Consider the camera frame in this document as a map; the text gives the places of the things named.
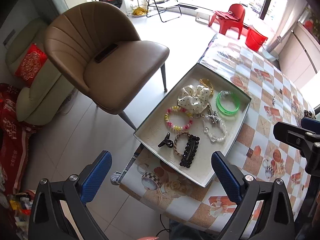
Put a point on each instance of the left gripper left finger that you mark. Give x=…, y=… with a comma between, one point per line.
x=47, y=219

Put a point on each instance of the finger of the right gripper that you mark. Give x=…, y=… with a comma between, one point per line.
x=307, y=142
x=310, y=124

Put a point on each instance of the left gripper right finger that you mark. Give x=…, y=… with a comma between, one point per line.
x=275, y=219

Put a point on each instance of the black beaded hair clip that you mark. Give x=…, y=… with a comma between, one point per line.
x=189, y=151

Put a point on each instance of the silver rhinestone hair clip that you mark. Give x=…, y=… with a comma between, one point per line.
x=211, y=115

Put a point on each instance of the green glitter bangle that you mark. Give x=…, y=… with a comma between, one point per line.
x=227, y=103

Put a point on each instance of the small black claw clip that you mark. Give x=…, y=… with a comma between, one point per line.
x=166, y=142

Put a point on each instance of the cream polka dot scrunchie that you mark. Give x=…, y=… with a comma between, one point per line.
x=194, y=99

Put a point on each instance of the grey jewelry tray box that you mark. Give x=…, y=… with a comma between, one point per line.
x=153, y=129

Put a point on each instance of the leopard print scrunchie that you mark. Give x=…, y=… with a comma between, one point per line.
x=309, y=114

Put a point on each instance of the white cabinet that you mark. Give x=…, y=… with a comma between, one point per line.
x=299, y=58

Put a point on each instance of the patterned tablecloth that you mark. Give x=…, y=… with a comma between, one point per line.
x=255, y=151

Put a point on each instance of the red plastic bucket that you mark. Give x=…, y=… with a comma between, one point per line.
x=254, y=39

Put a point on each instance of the green sofa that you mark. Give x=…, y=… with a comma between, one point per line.
x=49, y=91

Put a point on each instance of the red plastic chair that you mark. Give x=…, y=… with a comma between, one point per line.
x=233, y=18

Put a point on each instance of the red embroidered cushion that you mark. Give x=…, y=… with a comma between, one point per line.
x=31, y=64

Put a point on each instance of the brown leather chair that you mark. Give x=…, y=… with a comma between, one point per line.
x=98, y=50

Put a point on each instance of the folding lounge chair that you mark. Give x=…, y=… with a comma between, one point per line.
x=158, y=7

